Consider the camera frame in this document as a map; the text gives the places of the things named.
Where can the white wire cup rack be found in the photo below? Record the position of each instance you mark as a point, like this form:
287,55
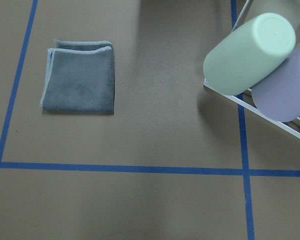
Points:
245,99

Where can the grey folded cloth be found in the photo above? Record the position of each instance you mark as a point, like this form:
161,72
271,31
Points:
79,78

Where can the green cup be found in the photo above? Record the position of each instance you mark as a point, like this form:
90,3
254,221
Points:
249,54

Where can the purple cup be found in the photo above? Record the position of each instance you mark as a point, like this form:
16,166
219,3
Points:
277,96

